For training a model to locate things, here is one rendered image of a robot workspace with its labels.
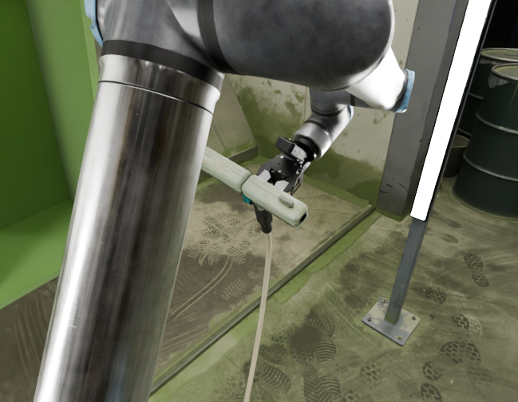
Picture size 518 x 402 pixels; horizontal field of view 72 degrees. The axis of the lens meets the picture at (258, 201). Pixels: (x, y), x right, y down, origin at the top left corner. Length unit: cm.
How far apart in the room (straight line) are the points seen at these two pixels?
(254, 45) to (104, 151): 15
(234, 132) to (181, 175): 262
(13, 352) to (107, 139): 163
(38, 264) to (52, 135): 49
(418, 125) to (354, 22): 195
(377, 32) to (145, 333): 34
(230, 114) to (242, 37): 268
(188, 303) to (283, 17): 162
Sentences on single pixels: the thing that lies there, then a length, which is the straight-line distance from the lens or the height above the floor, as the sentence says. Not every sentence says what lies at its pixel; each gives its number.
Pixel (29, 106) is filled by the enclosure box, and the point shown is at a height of 98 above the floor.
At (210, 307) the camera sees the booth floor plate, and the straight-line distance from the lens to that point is 178.
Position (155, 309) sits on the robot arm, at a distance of 37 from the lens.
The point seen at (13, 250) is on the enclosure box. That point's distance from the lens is 163.
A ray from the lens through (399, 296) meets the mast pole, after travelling 172.
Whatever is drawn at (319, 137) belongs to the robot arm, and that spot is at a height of 103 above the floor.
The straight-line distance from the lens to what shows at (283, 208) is 76.
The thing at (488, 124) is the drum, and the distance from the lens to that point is 270.
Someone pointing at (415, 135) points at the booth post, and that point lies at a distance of 228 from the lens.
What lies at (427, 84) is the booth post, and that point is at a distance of 220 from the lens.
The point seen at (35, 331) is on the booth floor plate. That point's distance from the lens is 195.
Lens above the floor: 137
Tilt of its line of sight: 32 degrees down
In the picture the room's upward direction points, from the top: straight up
